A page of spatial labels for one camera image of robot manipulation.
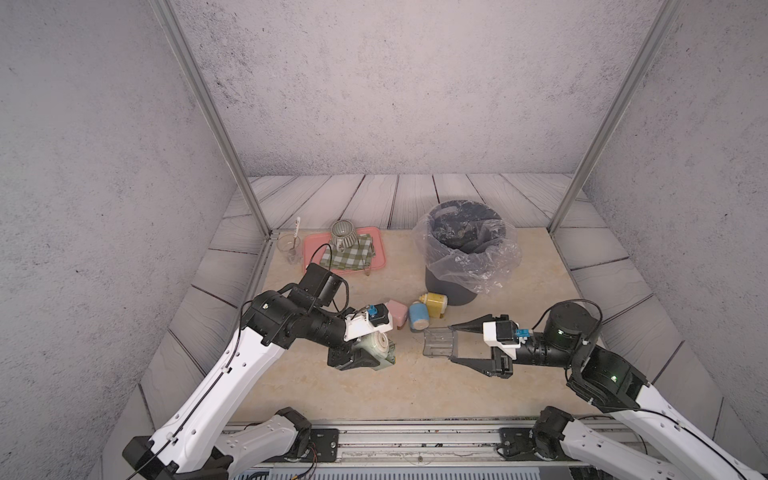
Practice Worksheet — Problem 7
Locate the right metal frame post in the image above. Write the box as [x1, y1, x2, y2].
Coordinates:
[547, 0, 682, 236]

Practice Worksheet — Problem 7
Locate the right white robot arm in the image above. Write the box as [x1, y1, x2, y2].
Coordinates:
[449, 299, 762, 479]

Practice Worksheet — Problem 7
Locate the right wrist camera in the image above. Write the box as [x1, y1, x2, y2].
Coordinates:
[482, 320, 533, 360]

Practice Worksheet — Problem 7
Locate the pink pencil sharpener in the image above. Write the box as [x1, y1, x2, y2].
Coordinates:
[385, 299, 409, 330]

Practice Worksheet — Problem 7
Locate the metal frame post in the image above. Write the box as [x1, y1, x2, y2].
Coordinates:
[149, 0, 272, 236]
[547, 0, 682, 236]

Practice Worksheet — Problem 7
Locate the green white pencil sharpener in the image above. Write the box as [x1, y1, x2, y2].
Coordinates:
[358, 331, 396, 370]

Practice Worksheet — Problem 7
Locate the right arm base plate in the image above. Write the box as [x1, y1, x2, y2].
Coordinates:
[496, 427, 549, 461]

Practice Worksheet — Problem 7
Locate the clear glass with stick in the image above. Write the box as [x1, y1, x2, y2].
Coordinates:
[277, 216, 301, 265]

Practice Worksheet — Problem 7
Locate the ribbed grey cup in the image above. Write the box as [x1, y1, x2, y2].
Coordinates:
[331, 219, 359, 252]

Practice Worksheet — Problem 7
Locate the clear plastic bin liner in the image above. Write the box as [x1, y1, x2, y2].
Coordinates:
[413, 206, 523, 295]

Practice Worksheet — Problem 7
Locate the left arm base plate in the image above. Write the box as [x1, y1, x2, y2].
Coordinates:
[265, 428, 340, 463]

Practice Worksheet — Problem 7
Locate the green checkered cloth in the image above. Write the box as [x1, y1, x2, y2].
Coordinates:
[320, 234, 376, 271]

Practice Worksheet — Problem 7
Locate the aluminium mounting rail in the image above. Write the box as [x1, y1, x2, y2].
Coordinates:
[221, 419, 667, 480]

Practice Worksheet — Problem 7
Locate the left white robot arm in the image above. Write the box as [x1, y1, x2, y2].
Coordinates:
[122, 263, 394, 479]

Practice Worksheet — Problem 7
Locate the dark grey trash bin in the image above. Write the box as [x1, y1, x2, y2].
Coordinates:
[423, 198, 504, 307]

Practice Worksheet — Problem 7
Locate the left metal frame post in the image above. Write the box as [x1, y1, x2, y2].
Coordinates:
[149, 0, 272, 236]

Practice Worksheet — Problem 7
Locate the pink plastic tray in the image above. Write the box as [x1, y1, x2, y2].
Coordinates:
[302, 227, 387, 275]

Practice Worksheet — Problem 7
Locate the clear sharpener shavings tray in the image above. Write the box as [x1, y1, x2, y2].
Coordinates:
[423, 328, 459, 358]

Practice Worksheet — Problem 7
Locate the blue pencil sharpener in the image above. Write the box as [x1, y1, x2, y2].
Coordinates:
[408, 302, 430, 332]

